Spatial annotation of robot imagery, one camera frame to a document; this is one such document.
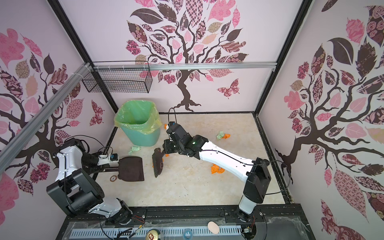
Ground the dark brown hand broom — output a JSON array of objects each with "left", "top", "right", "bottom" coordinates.
[{"left": 152, "top": 148, "right": 166, "bottom": 178}]

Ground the dark brown dustpan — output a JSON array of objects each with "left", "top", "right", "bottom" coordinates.
[{"left": 118, "top": 156, "right": 145, "bottom": 182}]

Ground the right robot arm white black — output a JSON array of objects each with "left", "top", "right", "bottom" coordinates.
[{"left": 152, "top": 122, "right": 271, "bottom": 222}]

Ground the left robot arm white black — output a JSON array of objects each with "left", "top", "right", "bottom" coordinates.
[{"left": 47, "top": 138, "right": 133, "bottom": 225}]

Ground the green trash bin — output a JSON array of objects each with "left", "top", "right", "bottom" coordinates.
[{"left": 122, "top": 127, "right": 161, "bottom": 147}]

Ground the green orange scrap back right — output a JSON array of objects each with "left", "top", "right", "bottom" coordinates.
[{"left": 217, "top": 131, "right": 231, "bottom": 140}]

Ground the yellow-green bin liner bag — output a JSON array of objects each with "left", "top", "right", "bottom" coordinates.
[{"left": 114, "top": 100, "right": 163, "bottom": 135}]

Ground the orange scrap right front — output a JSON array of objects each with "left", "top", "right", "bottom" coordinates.
[{"left": 211, "top": 164, "right": 225, "bottom": 174}]

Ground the pink oval object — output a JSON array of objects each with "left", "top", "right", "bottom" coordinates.
[{"left": 207, "top": 221, "right": 220, "bottom": 235}]

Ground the blue tape roll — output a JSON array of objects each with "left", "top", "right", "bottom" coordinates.
[{"left": 183, "top": 229, "right": 193, "bottom": 240}]

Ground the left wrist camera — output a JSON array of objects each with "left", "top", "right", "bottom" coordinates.
[{"left": 106, "top": 154, "right": 119, "bottom": 162}]

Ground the white slotted cable duct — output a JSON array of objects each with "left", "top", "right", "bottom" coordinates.
[{"left": 67, "top": 226, "right": 242, "bottom": 240}]

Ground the aluminium rail left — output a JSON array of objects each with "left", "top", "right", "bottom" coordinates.
[{"left": 1, "top": 63, "right": 92, "bottom": 173}]

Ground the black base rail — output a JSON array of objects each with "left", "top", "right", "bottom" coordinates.
[{"left": 56, "top": 204, "right": 315, "bottom": 240}]

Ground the black wire basket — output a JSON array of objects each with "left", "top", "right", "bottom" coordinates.
[{"left": 82, "top": 60, "right": 153, "bottom": 94}]

